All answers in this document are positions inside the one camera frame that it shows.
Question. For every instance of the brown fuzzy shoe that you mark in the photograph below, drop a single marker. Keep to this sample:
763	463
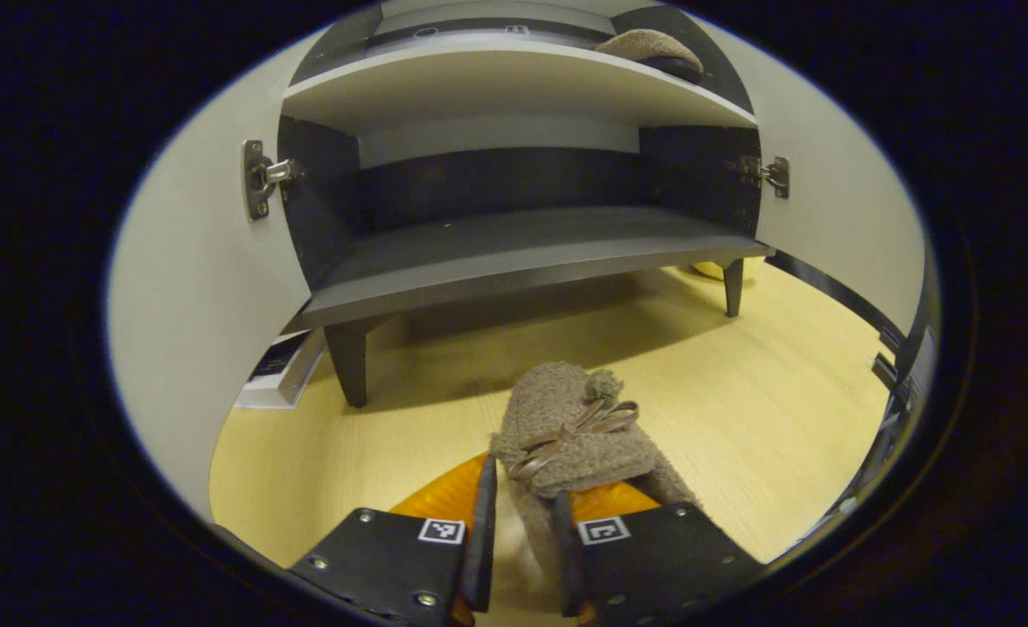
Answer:
566	418
644	48

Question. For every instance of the grey shoe cabinet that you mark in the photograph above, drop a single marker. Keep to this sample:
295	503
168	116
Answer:
522	252

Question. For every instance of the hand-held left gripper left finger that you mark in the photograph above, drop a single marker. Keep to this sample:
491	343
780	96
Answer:
481	540

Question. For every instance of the small black clamp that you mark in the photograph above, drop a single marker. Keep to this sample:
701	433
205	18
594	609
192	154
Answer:
884	371
892	336

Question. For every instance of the grey shoe cabinet door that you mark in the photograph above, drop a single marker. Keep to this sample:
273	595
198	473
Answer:
836	209
200	287

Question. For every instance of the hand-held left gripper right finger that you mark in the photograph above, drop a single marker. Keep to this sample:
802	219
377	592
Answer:
566	557

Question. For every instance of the white box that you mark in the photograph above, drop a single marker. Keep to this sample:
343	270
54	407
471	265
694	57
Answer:
283	387

